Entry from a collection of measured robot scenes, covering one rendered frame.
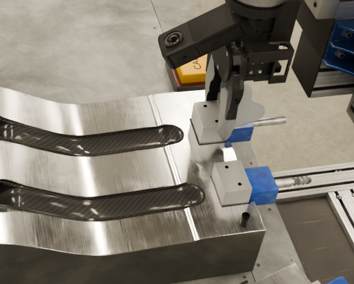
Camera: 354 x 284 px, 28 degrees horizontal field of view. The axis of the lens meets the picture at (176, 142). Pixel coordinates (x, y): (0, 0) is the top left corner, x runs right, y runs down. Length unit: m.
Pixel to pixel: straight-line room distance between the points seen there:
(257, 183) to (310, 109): 1.53
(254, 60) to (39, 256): 0.34
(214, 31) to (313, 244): 1.01
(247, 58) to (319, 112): 1.58
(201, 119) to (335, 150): 1.40
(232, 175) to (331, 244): 0.92
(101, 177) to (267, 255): 0.25
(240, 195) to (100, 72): 0.40
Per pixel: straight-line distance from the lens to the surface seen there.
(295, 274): 0.89
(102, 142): 0.96
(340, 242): 1.80
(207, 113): 0.95
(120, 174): 0.91
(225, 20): 0.85
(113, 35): 1.27
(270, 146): 2.26
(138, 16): 1.32
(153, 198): 0.90
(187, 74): 1.14
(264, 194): 0.90
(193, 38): 0.85
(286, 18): 0.86
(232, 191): 0.87
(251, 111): 0.92
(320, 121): 2.40
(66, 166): 0.91
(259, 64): 0.89
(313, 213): 1.83
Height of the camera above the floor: 1.57
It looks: 45 degrees down
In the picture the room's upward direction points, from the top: 9 degrees clockwise
